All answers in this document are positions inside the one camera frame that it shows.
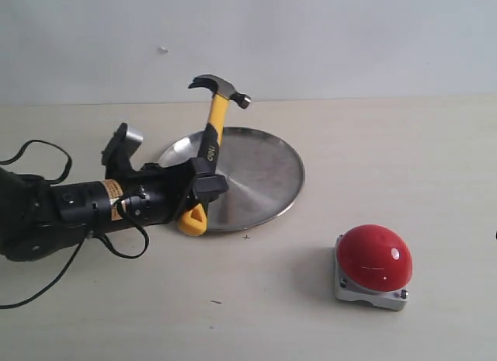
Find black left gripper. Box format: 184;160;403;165
116;157;228;225

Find yellow black claw hammer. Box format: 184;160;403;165
178;74;252;236

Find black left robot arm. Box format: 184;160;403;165
1;158;228;262

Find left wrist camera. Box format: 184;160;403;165
101;123;144;179

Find red dome push button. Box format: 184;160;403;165
334;224;413;311

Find round stainless steel plate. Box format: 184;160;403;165
157;126;306;233

